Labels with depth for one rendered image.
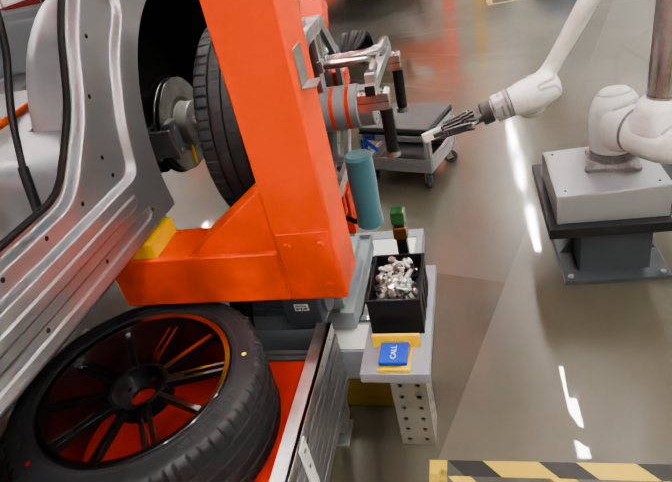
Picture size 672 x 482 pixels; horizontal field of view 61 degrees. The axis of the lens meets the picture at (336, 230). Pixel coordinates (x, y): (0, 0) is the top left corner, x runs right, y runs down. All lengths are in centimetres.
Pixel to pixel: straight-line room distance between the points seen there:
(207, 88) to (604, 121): 130
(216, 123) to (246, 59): 40
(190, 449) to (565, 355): 126
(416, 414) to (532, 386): 43
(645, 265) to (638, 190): 40
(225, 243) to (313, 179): 34
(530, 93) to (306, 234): 84
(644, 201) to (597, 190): 15
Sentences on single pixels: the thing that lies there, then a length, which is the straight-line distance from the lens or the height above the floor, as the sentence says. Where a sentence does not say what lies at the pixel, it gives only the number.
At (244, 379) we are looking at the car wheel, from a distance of 144.
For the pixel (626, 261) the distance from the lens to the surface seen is 240.
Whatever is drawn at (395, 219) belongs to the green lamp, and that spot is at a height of 64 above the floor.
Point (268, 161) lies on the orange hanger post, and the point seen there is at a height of 95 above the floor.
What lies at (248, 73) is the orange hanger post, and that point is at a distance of 128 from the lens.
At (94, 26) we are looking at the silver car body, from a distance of 164.
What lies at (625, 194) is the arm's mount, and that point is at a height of 40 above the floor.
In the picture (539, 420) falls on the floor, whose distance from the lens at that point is 189.
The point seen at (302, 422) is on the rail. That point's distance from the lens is 145.
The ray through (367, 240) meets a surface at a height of 15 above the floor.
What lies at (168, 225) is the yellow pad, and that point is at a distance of 172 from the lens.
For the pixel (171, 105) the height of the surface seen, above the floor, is 93.
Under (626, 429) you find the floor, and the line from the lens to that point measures 190.
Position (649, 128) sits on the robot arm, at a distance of 201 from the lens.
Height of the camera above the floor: 148
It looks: 32 degrees down
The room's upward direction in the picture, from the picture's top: 13 degrees counter-clockwise
